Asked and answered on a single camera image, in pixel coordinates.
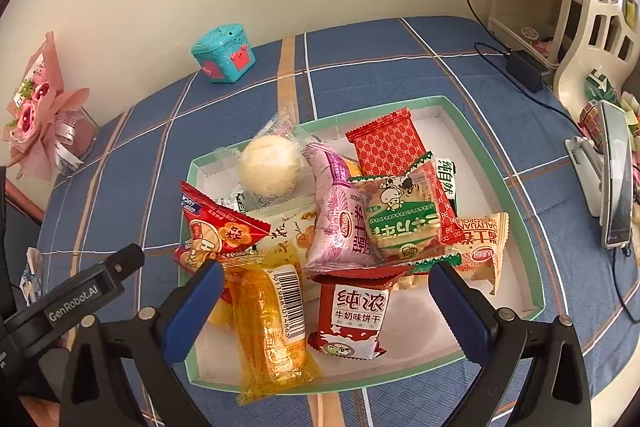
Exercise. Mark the colourful patterned roll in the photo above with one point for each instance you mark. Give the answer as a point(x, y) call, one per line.
point(590, 117)

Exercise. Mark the pink flower bouquet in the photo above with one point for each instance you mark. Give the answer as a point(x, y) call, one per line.
point(40, 107)

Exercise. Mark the dark grey panel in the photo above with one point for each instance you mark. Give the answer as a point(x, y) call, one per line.
point(17, 252)

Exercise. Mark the cream white pastry packet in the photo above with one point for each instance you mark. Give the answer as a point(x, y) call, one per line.
point(290, 232)

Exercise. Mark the dark red biscuit packet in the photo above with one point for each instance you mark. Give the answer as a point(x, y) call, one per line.
point(350, 312)

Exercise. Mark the yellow sticky note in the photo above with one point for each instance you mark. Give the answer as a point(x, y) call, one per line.
point(631, 14)

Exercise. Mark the blue plaid bedsheet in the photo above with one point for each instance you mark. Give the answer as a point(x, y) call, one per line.
point(380, 57)

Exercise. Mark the orange yellow snack packet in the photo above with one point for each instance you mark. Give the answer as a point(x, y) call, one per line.
point(480, 252)

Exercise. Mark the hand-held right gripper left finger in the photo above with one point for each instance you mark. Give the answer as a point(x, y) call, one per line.
point(195, 307)

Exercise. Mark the orange cake clear packet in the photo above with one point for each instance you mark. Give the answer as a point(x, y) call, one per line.
point(270, 332)

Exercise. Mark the pink bread packet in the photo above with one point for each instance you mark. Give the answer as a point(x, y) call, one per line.
point(335, 217)

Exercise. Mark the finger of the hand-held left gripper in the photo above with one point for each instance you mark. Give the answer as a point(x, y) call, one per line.
point(122, 264)

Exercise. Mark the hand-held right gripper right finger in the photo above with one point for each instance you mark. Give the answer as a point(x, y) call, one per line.
point(457, 309)

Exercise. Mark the clear acrylic vase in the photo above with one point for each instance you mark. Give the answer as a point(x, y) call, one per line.
point(80, 134)

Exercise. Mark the pink wooden rail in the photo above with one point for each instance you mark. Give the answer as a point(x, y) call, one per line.
point(22, 202)

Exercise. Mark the green striped packet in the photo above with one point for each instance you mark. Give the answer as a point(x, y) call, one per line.
point(602, 86)

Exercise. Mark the clear round bun packet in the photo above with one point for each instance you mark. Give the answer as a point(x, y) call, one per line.
point(270, 167)

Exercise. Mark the green label round cookie packet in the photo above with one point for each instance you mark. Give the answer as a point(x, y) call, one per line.
point(400, 217)

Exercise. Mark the green white milk snack packet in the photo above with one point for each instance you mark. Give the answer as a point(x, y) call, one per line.
point(445, 179)

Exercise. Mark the teal toy box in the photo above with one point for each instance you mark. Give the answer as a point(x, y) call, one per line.
point(222, 52)

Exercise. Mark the green rimmed white box tray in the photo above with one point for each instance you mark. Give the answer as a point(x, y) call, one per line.
point(500, 187)

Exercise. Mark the red patterned wafer packet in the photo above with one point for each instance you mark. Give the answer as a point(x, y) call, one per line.
point(387, 142)

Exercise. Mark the smartphone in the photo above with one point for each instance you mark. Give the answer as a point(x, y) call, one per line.
point(617, 177)

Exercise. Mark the red cartoon snack packet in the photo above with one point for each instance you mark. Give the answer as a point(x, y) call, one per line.
point(215, 232)

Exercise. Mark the round decorated tin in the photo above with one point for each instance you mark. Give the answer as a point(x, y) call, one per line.
point(529, 33)

